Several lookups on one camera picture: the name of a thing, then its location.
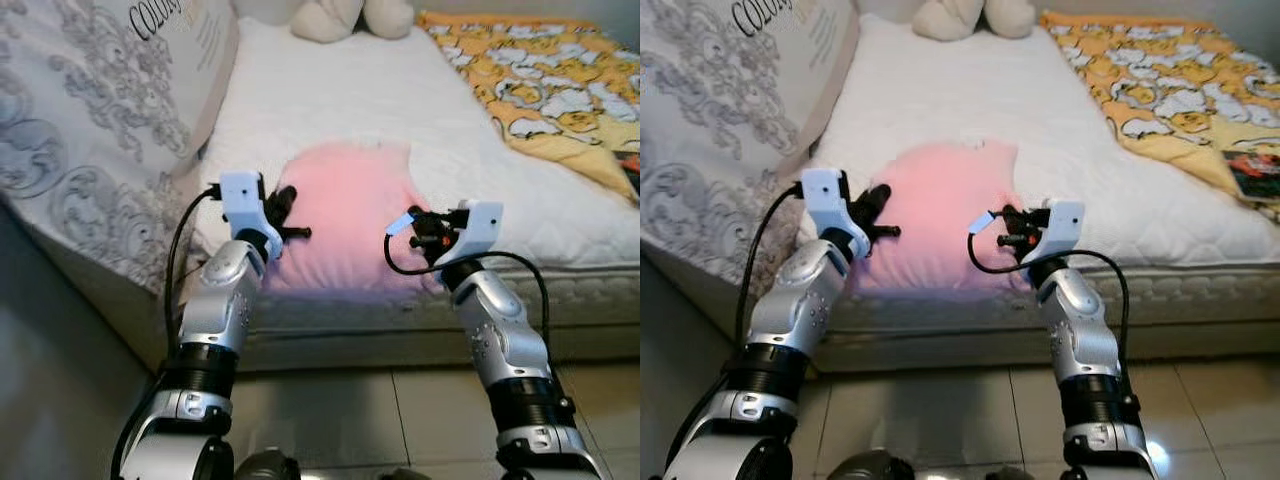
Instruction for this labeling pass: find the pink pillow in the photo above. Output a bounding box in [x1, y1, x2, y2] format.
[850, 138, 1026, 299]
[262, 140, 441, 301]

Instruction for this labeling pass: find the yellow cartoon print blanket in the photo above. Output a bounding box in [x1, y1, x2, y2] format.
[1040, 10, 1280, 226]
[415, 10, 641, 206]

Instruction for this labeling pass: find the dark cover book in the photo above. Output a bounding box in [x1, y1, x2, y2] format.
[1222, 148, 1280, 206]
[612, 150, 641, 196]

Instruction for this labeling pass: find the white quilted mattress pad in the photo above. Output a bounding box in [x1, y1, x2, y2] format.
[805, 12, 1280, 273]
[190, 15, 641, 273]

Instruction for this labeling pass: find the cream plush toy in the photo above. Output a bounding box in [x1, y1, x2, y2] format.
[912, 0, 1038, 43]
[290, 0, 416, 44]

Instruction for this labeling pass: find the robot left leg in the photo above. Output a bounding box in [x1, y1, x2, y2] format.
[233, 448, 301, 480]
[828, 448, 901, 480]

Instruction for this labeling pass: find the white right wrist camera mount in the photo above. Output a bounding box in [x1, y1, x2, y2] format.
[443, 200, 505, 269]
[1035, 198, 1087, 263]

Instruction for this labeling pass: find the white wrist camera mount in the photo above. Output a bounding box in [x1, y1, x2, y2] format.
[1035, 198, 1087, 263]
[800, 167, 853, 233]
[217, 170, 269, 233]
[443, 200, 505, 269]

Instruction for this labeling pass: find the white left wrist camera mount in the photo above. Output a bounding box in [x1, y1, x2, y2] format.
[800, 167, 853, 233]
[217, 170, 269, 233]

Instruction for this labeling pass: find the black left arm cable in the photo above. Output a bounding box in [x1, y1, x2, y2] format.
[660, 182, 806, 480]
[112, 183, 223, 480]

